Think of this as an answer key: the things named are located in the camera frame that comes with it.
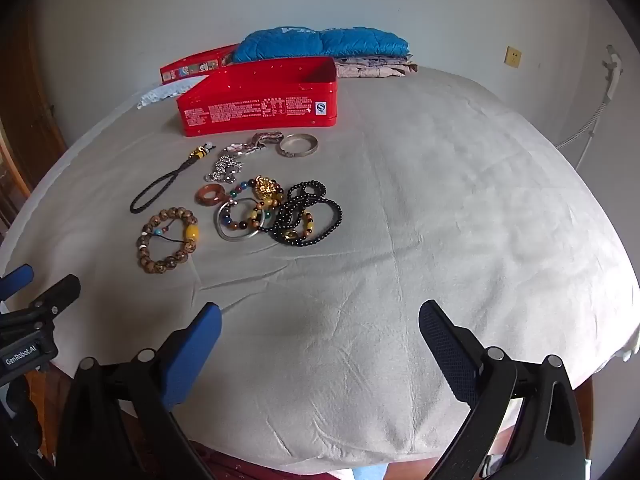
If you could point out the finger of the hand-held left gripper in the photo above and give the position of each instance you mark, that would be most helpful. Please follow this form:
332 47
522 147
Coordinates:
15 280
57 295

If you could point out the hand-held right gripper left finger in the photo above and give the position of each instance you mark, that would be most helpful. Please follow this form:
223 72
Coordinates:
195 355

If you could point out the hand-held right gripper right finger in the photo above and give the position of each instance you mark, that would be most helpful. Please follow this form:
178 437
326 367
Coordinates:
445 345

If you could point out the bent silver bangle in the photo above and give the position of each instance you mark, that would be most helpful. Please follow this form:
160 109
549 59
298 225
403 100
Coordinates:
235 236

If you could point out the gold pendant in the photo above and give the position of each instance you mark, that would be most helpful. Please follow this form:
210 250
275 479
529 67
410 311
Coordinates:
267 189

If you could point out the round silver bangle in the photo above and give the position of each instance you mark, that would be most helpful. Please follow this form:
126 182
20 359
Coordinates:
300 153

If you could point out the red tin box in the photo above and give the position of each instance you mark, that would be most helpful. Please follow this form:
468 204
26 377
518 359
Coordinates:
250 105

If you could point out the person's left hand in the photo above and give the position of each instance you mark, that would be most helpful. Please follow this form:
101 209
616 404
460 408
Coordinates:
20 415

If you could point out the wooden cabinet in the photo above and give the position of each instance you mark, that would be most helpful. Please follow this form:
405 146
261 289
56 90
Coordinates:
15 170

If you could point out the maroon clothing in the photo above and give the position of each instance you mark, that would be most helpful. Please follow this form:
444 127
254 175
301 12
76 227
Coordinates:
260 467

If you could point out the white lace cloth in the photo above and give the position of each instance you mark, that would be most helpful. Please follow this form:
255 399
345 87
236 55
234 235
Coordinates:
165 92

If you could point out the red tin lid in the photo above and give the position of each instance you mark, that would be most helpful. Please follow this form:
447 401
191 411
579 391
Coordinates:
195 66

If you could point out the folded patterned cloth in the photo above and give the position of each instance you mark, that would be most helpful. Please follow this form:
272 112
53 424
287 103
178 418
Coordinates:
375 67

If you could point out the blue quilted jacket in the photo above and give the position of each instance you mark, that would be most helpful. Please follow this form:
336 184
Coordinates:
310 42

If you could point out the yellow wall socket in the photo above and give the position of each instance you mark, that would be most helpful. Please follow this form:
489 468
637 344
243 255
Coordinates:
512 56

